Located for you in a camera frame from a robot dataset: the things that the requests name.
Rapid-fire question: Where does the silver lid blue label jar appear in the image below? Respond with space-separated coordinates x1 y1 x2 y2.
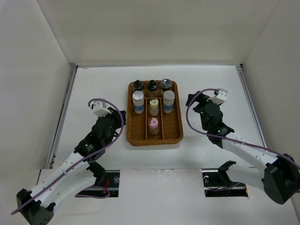
163 90 175 114
132 91 144 114

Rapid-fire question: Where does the yellow lid spice bottle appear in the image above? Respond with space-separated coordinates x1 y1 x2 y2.
149 98 159 116

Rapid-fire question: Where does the black cap white spice bottle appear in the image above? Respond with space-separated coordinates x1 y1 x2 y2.
132 80 144 92

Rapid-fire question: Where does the pink lid spice bottle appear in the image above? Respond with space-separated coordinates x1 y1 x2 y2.
148 117 159 135

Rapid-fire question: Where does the black cap brown spice bottle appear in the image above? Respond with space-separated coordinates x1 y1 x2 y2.
147 80 158 98

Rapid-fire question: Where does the black grinder top spice bottle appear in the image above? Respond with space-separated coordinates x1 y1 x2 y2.
160 78 173 95

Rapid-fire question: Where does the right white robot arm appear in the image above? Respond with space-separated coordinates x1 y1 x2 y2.
186 89 300 204

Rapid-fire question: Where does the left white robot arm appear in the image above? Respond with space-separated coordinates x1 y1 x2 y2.
15 107 126 225

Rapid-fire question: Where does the brown wicker divided tray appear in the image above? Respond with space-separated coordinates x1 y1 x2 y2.
126 81 183 146

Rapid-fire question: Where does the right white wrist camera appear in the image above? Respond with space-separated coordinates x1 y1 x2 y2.
209 89 228 105

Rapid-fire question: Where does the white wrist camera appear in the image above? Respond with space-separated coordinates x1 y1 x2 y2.
209 89 228 105
91 99 112 118

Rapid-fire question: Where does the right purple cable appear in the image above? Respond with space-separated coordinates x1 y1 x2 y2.
185 88 300 169

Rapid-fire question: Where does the purple cable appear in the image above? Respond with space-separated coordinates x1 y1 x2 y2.
185 88 300 169
10 97 126 215

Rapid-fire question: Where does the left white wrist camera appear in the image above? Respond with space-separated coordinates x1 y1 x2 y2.
91 99 112 118

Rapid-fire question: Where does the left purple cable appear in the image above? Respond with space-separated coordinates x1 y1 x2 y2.
10 97 126 215

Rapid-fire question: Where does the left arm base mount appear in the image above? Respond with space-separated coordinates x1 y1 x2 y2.
75 162 120 199

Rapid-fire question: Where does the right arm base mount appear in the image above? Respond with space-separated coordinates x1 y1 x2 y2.
202 160 248 197

